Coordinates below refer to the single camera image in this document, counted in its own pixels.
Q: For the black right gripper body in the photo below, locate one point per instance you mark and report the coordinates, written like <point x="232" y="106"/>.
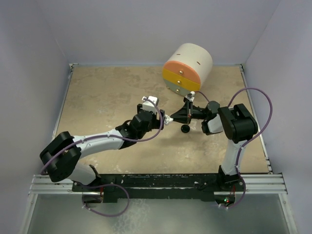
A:
<point x="199" y="113"/>

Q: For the white earbud charging case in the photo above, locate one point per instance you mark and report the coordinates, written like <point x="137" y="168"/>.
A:
<point x="167" y="120"/>

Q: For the black earbud charging case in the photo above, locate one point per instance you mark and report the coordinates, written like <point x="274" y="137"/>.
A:
<point x="185" y="128"/>

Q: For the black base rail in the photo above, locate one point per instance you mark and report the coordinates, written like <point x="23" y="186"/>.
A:
<point x="200" y="186"/>

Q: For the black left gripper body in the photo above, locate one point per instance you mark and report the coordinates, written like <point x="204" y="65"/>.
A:
<point x="155" y="124"/>

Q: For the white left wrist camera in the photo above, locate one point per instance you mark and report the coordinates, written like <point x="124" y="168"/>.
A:
<point x="150" y="103"/>

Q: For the round white drawer cabinet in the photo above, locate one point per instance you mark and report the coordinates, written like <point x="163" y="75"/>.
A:
<point x="187" y="69"/>

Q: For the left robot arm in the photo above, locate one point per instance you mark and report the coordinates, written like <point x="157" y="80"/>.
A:
<point x="61" y="157"/>

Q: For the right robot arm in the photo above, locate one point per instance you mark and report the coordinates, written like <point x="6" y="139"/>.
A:
<point x="237" y="123"/>

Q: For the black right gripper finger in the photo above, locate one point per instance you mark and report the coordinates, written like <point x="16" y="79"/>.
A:
<point x="183" y="112"/>
<point x="180" y="118"/>

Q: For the aluminium frame rail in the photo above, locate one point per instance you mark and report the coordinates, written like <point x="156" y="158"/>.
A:
<point x="253" y="184"/>

